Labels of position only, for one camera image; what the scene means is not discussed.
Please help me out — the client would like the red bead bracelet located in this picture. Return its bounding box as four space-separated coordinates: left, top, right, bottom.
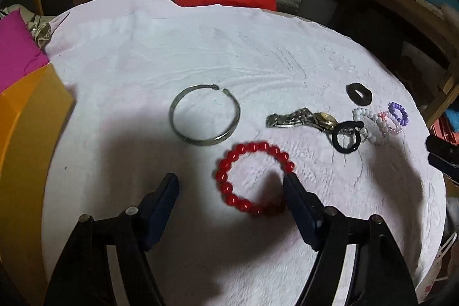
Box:
214 141 297 218

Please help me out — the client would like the white pearl bead bracelet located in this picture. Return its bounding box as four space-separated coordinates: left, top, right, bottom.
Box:
352 106 392 145

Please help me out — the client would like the silver gold wristwatch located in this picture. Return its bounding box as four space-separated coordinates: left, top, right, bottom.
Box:
265 107 339 131

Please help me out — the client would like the wooden shelf rack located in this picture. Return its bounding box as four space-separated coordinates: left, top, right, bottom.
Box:
322 0 459 128

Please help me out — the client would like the silver metal bangle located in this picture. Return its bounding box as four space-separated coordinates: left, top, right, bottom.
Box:
168 84 241 147

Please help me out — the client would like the orange cardboard box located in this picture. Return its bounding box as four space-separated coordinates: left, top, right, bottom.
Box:
1 65 74 305

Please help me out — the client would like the magenta cushion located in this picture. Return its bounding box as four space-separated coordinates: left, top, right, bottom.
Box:
0 10 49 92

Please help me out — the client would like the patterned grey white cloth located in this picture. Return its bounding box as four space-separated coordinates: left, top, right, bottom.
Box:
26 14 52 50

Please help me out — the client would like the purple bead bracelet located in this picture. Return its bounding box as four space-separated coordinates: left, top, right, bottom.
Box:
387 100 410 128

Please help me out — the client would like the black hair tie loop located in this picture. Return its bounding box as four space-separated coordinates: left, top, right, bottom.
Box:
330 120 365 154

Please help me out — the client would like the black scrunchie ring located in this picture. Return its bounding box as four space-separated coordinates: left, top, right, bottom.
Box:
345 81 374 106

